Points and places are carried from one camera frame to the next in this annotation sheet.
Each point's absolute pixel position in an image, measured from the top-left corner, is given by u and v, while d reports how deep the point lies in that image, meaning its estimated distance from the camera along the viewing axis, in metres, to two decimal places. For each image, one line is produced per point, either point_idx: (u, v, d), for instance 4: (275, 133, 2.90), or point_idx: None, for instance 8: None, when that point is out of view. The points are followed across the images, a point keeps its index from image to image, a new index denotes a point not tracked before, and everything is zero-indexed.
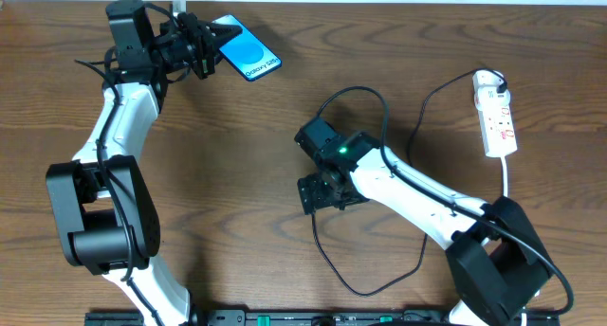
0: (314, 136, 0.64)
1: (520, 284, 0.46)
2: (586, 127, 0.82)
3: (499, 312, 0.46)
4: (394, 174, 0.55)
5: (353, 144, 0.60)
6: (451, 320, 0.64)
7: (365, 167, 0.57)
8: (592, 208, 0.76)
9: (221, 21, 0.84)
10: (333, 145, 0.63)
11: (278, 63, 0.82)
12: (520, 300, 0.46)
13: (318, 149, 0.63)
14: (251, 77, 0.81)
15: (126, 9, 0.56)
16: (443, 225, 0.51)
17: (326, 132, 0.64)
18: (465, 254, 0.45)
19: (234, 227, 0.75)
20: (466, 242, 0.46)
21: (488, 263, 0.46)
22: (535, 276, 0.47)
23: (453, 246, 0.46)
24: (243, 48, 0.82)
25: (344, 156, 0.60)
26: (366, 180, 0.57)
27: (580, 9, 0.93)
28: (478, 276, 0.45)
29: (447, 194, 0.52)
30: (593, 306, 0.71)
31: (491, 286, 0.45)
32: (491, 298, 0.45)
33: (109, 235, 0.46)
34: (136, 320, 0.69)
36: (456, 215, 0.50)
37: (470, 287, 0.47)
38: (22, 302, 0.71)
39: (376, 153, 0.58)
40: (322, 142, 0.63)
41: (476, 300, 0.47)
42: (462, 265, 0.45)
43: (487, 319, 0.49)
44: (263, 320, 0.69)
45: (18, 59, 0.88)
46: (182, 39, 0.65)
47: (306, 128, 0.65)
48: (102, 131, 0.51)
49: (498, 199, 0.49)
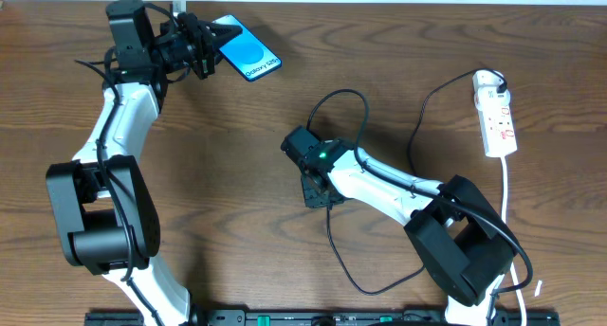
0: (299, 145, 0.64)
1: (482, 257, 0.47)
2: (586, 127, 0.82)
3: (465, 286, 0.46)
4: (364, 170, 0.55)
5: (333, 149, 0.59)
6: (448, 319, 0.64)
7: (340, 167, 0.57)
8: (592, 208, 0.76)
9: (221, 21, 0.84)
10: (314, 151, 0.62)
11: (279, 63, 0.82)
12: (486, 276, 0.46)
13: (302, 156, 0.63)
14: (251, 78, 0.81)
15: (126, 9, 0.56)
16: (403, 206, 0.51)
17: (309, 138, 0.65)
18: (423, 230, 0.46)
19: (234, 227, 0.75)
20: (422, 217, 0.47)
21: (447, 238, 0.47)
22: (498, 250, 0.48)
23: (410, 224, 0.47)
24: (243, 48, 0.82)
25: (324, 161, 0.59)
26: (341, 179, 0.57)
27: (580, 9, 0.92)
28: (438, 249, 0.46)
29: (408, 178, 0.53)
30: (593, 306, 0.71)
31: (452, 261, 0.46)
32: (453, 272, 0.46)
33: (109, 235, 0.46)
34: (136, 320, 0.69)
36: (414, 196, 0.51)
37: (432, 262, 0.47)
38: (23, 302, 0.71)
39: (349, 153, 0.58)
40: (306, 150, 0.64)
41: (443, 278, 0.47)
42: (420, 240, 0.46)
43: (459, 299, 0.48)
44: (263, 320, 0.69)
45: (18, 59, 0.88)
46: (182, 39, 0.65)
47: (290, 135, 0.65)
48: (102, 131, 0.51)
49: (453, 179, 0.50)
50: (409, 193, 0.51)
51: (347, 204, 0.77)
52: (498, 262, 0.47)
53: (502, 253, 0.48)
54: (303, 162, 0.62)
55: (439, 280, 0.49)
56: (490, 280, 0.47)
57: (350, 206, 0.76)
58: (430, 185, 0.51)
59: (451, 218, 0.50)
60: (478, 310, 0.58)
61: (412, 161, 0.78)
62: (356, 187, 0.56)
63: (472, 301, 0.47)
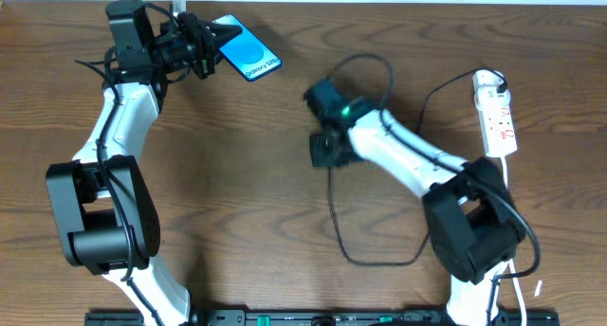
0: (321, 97, 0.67)
1: (491, 238, 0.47)
2: (586, 127, 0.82)
3: (468, 262, 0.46)
4: (387, 133, 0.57)
5: (356, 105, 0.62)
6: (448, 312, 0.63)
7: (362, 125, 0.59)
8: (592, 208, 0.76)
9: (221, 21, 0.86)
10: (335, 106, 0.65)
11: (279, 63, 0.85)
12: (487, 257, 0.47)
13: (322, 108, 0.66)
14: (251, 77, 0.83)
15: (126, 9, 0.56)
16: (423, 174, 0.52)
17: (332, 95, 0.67)
18: (439, 202, 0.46)
19: (234, 227, 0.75)
20: (441, 190, 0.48)
21: (460, 214, 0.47)
22: (508, 233, 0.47)
23: (428, 194, 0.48)
24: (243, 48, 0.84)
25: (345, 117, 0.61)
26: (362, 137, 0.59)
27: (580, 9, 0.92)
28: (450, 223, 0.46)
29: (432, 151, 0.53)
30: (593, 306, 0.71)
31: (460, 236, 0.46)
32: (459, 246, 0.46)
33: (109, 235, 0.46)
34: (136, 320, 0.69)
36: (436, 169, 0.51)
37: (442, 235, 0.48)
38: (22, 302, 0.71)
39: (374, 115, 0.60)
40: (328, 102, 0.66)
41: (448, 249, 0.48)
42: (435, 210, 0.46)
43: (458, 272, 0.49)
44: (263, 320, 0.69)
45: (17, 59, 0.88)
46: (182, 39, 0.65)
47: (316, 88, 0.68)
48: (102, 131, 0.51)
49: (477, 160, 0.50)
50: (431, 166, 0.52)
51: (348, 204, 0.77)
52: (506, 244, 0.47)
53: (509, 239, 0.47)
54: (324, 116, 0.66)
55: (443, 254, 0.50)
56: (492, 262, 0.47)
57: (350, 206, 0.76)
58: (452, 161, 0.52)
59: (466, 197, 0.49)
60: (478, 302, 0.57)
61: None
62: (375, 148, 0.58)
63: (470, 279, 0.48)
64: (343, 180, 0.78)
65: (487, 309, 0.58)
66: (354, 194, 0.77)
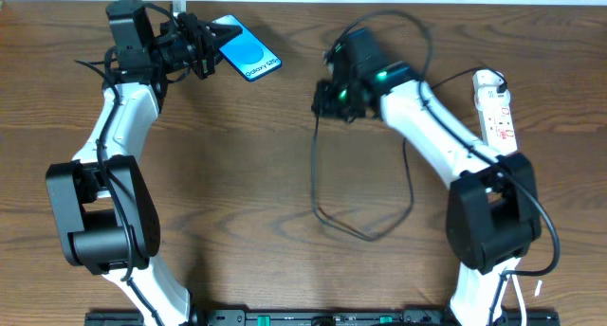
0: (357, 49, 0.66)
1: (506, 232, 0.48)
2: (586, 127, 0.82)
3: (479, 254, 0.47)
4: (424, 108, 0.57)
5: (393, 68, 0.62)
6: (450, 304, 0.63)
7: (397, 93, 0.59)
8: (592, 208, 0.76)
9: (221, 21, 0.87)
10: (372, 61, 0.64)
11: (278, 63, 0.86)
12: (499, 250, 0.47)
13: (358, 61, 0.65)
14: (251, 77, 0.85)
15: (126, 9, 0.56)
16: (455, 161, 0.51)
17: (370, 48, 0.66)
18: (469, 190, 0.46)
19: (234, 227, 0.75)
20: (471, 179, 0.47)
21: (485, 206, 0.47)
22: (524, 230, 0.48)
23: (457, 182, 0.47)
24: (243, 48, 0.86)
25: (381, 82, 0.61)
26: (395, 104, 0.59)
27: (580, 9, 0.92)
28: (473, 213, 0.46)
29: (469, 138, 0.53)
30: (593, 306, 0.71)
31: (479, 227, 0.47)
32: (475, 236, 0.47)
33: (110, 235, 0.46)
34: (136, 320, 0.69)
36: (470, 156, 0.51)
37: (460, 224, 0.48)
38: (22, 302, 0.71)
39: (411, 83, 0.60)
40: (364, 57, 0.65)
41: (462, 237, 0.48)
42: (462, 199, 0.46)
43: (465, 260, 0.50)
44: (263, 320, 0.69)
45: (18, 59, 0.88)
46: (182, 39, 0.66)
47: (354, 38, 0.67)
48: (102, 131, 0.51)
49: (513, 154, 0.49)
50: (465, 153, 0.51)
51: (348, 203, 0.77)
52: (520, 240, 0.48)
53: (524, 236, 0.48)
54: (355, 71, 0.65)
55: (453, 239, 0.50)
56: (502, 254, 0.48)
57: (350, 206, 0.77)
58: (488, 152, 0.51)
59: (491, 189, 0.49)
60: (480, 299, 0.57)
61: (413, 162, 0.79)
62: (407, 117, 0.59)
63: (477, 267, 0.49)
64: (342, 181, 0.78)
65: (489, 307, 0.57)
66: (354, 194, 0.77)
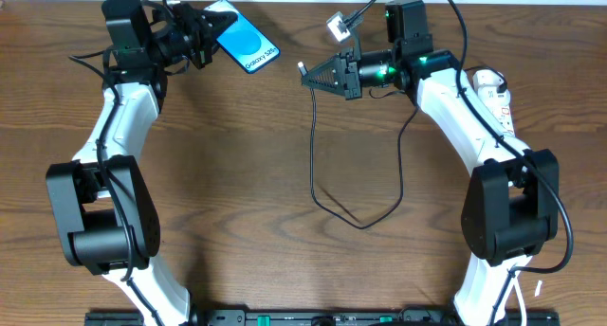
0: (406, 24, 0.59)
1: (521, 226, 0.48)
2: (586, 128, 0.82)
3: (490, 243, 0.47)
4: (459, 96, 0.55)
5: (434, 56, 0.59)
6: (454, 299, 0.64)
7: (435, 79, 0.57)
8: (592, 208, 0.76)
9: (214, 6, 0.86)
10: (416, 41, 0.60)
11: (277, 53, 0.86)
12: (510, 243, 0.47)
13: (402, 39, 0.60)
14: (251, 69, 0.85)
15: (122, 9, 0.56)
16: (482, 148, 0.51)
17: (421, 25, 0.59)
18: (490, 178, 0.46)
19: (234, 227, 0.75)
20: (495, 168, 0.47)
21: (504, 196, 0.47)
22: (540, 226, 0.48)
23: (481, 168, 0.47)
24: (242, 39, 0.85)
25: (420, 66, 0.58)
26: (431, 91, 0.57)
27: (581, 8, 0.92)
28: (490, 201, 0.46)
29: (499, 129, 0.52)
30: (592, 306, 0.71)
31: (494, 216, 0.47)
32: (489, 226, 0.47)
33: (110, 235, 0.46)
34: (136, 320, 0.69)
36: (498, 147, 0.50)
37: (476, 210, 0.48)
38: (23, 302, 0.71)
39: (450, 71, 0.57)
40: (411, 35, 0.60)
41: (476, 225, 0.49)
42: (483, 185, 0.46)
43: (475, 248, 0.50)
44: (263, 320, 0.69)
45: (18, 59, 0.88)
46: (178, 30, 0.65)
47: (405, 9, 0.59)
48: (102, 131, 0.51)
49: (542, 149, 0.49)
50: (493, 142, 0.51)
51: (347, 203, 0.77)
52: (533, 236, 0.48)
53: (540, 232, 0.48)
54: (397, 45, 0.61)
55: (468, 226, 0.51)
56: (513, 247, 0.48)
57: (350, 206, 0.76)
58: (516, 144, 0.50)
59: (513, 183, 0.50)
60: (484, 297, 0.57)
61: (413, 162, 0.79)
62: (440, 102, 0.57)
63: (486, 257, 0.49)
64: (342, 181, 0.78)
65: (493, 306, 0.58)
66: (354, 194, 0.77)
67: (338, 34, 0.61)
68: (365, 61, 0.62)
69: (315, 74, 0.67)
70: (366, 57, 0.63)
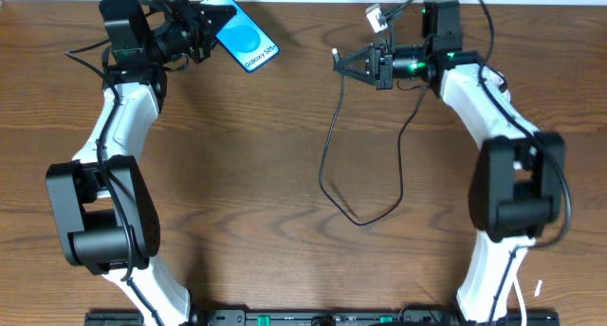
0: (441, 20, 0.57)
1: (524, 204, 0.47)
2: (585, 128, 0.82)
3: (492, 216, 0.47)
4: (479, 84, 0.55)
5: (463, 53, 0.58)
6: (457, 295, 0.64)
7: (457, 68, 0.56)
8: (592, 208, 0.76)
9: None
10: (450, 38, 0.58)
11: (276, 51, 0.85)
12: (513, 218, 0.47)
13: (435, 35, 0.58)
14: (250, 69, 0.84)
15: (120, 9, 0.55)
16: (494, 128, 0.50)
17: (454, 22, 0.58)
18: (497, 149, 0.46)
19: (234, 227, 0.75)
20: (503, 141, 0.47)
21: (509, 171, 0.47)
22: (543, 208, 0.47)
23: (489, 139, 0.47)
24: (240, 34, 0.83)
25: (445, 61, 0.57)
26: (451, 81, 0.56)
27: (582, 8, 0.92)
28: (495, 172, 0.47)
29: (513, 112, 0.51)
30: (592, 306, 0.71)
31: (499, 189, 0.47)
32: (493, 196, 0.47)
33: (110, 235, 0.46)
34: (136, 320, 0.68)
36: (509, 127, 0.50)
37: (481, 184, 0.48)
38: (23, 302, 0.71)
39: (472, 63, 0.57)
40: (444, 31, 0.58)
41: (481, 198, 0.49)
42: (489, 155, 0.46)
43: (479, 223, 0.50)
44: (263, 320, 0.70)
45: (18, 59, 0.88)
46: (176, 27, 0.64)
47: (442, 6, 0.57)
48: (102, 132, 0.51)
49: (552, 132, 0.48)
50: (505, 123, 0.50)
51: (347, 203, 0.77)
52: (535, 215, 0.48)
53: (542, 212, 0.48)
54: (429, 42, 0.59)
55: (474, 202, 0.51)
56: (515, 224, 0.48)
57: (350, 206, 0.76)
58: (527, 126, 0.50)
59: (521, 164, 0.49)
60: (486, 286, 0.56)
61: (413, 162, 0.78)
62: (460, 93, 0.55)
63: (487, 231, 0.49)
64: (342, 181, 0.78)
65: (494, 296, 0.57)
66: (354, 193, 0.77)
67: (377, 26, 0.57)
68: (398, 53, 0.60)
69: (347, 63, 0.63)
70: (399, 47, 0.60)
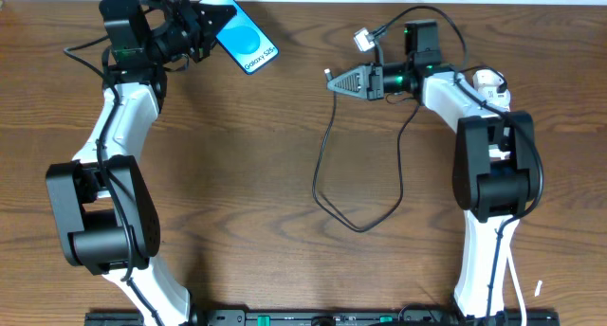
0: (420, 38, 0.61)
1: (504, 180, 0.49)
2: (585, 128, 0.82)
3: (473, 191, 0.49)
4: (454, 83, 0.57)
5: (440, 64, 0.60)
6: (454, 292, 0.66)
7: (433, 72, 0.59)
8: (592, 208, 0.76)
9: None
10: (429, 54, 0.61)
11: (276, 53, 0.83)
12: (493, 193, 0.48)
13: (415, 51, 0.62)
14: (249, 70, 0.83)
15: (120, 9, 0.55)
16: (468, 112, 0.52)
17: (433, 40, 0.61)
18: (471, 126, 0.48)
19: (234, 227, 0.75)
20: (477, 119, 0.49)
21: (486, 146, 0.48)
22: (522, 183, 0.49)
23: (465, 118, 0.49)
24: (240, 35, 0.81)
25: (424, 70, 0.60)
26: (430, 84, 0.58)
27: (583, 8, 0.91)
28: (470, 146, 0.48)
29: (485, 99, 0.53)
30: (591, 306, 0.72)
31: (476, 164, 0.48)
32: (472, 172, 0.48)
33: (110, 234, 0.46)
34: (136, 320, 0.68)
36: (482, 111, 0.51)
37: (461, 162, 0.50)
38: (24, 302, 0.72)
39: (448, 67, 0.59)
40: (423, 48, 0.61)
41: (461, 175, 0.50)
42: (466, 133, 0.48)
43: (462, 202, 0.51)
44: (263, 320, 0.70)
45: (18, 59, 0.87)
46: (176, 27, 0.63)
47: (420, 27, 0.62)
48: (102, 132, 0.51)
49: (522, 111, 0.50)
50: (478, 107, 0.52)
51: (347, 204, 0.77)
52: (514, 191, 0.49)
53: (521, 187, 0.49)
54: (411, 58, 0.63)
55: (456, 183, 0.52)
56: (496, 200, 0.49)
57: (351, 206, 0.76)
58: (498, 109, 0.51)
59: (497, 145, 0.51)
60: (478, 272, 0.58)
61: (413, 162, 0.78)
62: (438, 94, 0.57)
63: (470, 208, 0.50)
64: (342, 181, 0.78)
65: (488, 284, 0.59)
66: (354, 194, 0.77)
67: (365, 44, 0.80)
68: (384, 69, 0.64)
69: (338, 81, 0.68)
70: (385, 65, 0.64)
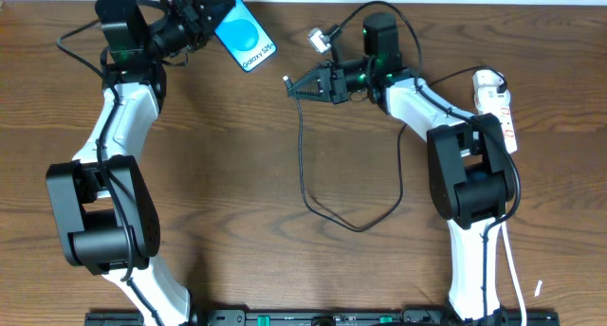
0: (380, 44, 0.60)
1: (481, 186, 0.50)
2: (586, 128, 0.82)
3: (453, 201, 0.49)
4: (416, 92, 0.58)
5: (399, 71, 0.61)
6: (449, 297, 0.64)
7: (395, 82, 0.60)
8: (592, 208, 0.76)
9: None
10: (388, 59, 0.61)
11: (274, 50, 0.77)
12: (471, 199, 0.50)
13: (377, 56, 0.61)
14: (248, 69, 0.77)
15: (119, 9, 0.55)
16: (434, 121, 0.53)
17: (394, 45, 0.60)
18: (441, 137, 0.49)
19: (234, 227, 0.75)
20: (446, 129, 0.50)
21: (457, 154, 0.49)
22: (498, 186, 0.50)
23: (433, 130, 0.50)
24: (238, 31, 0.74)
25: (387, 79, 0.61)
26: (394, 95, 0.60)
27: (582, 8, 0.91)
28: (444, 156, 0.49)
29: (448, 104, 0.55)
30: (592, 306, 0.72)
31: (451, 174, 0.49)
32: (449, 182, 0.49)
33: (109, 235, 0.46)
34: (136, 320, 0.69)
36: (448, 117, 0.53)
37: (436, 172, 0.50)
38: (24, 302, 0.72)
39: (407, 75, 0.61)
40: (383, 53, 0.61)
41: (438, 186, 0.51)
42: (435, 144, 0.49)
43: (443, 211, 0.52)
44: (263, 320, 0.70)
45: (18, 60, 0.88)
46: (172, 22, 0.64)
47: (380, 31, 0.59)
48: (102, 131, 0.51)
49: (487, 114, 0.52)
50: (443, 115, 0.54)
51: (347, 204, 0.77)
52: (492, 194, 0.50)
53: (497, 190, 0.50)
54: (371, 62, 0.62)
55: (435, 193, 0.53)
56: (476, 206, 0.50)
57: (351, 206, 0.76)
58: (463, 113, 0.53)
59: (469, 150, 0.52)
60: (470, 276, 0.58)
61: (413, 161, 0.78)
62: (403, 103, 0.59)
63: (452, 217, 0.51)
64: (342, 181, 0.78)
65: (481, 287, 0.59)
66: (354, 194, 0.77)
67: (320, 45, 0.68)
68: (345, 72, 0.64)
69: (298, 86, 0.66)
70: (345, 67, 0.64)
